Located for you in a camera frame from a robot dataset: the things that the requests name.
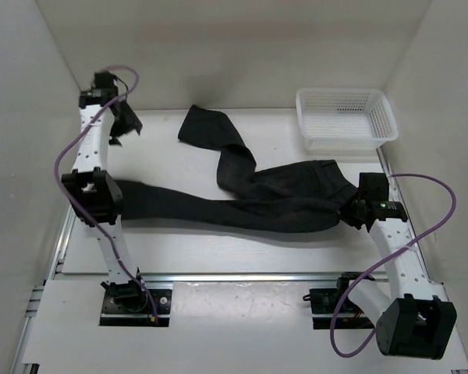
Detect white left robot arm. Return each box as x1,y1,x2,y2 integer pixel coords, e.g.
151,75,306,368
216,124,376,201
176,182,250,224
61,89,148,312

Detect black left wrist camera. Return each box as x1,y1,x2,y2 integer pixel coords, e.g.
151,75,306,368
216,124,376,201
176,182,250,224
90,70,118,90

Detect aluminium frame rail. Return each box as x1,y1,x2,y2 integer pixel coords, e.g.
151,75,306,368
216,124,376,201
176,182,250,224
53,271,388,283

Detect white plastic basket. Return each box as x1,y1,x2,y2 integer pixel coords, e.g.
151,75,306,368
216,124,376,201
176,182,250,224
296,88,399,153

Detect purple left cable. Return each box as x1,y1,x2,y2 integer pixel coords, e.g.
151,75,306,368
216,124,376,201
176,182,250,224
53,65,161,319

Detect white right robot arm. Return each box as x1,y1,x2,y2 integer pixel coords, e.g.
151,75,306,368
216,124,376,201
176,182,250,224
334,199,457,360

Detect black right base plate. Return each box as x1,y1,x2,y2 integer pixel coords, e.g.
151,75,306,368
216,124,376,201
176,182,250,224
303,276,379,330

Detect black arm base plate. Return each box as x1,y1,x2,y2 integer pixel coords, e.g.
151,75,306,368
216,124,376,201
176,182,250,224
99,288,172,327

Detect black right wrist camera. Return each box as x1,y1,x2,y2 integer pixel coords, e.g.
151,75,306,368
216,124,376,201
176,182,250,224
358,172,389,202

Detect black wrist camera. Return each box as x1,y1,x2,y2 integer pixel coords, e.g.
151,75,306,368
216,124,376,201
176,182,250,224
358,172,389,202
90,70,118,90

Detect black trousers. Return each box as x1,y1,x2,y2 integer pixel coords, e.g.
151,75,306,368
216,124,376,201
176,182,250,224
116,105,358,233

